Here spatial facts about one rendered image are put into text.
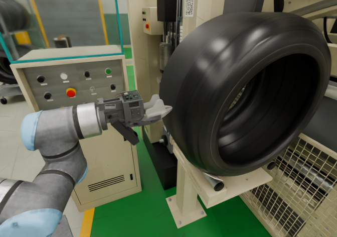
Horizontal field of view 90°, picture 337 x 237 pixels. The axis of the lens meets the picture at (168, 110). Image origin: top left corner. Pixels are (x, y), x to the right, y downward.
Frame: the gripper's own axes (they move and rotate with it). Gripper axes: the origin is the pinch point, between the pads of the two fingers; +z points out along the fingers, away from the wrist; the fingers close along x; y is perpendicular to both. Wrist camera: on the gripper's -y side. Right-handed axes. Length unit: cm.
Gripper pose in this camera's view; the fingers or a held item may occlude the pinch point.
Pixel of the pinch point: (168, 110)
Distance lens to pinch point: 53.7
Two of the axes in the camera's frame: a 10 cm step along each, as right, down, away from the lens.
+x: -3.7, -4.7, 8.0
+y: -0.1, -8.6, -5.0
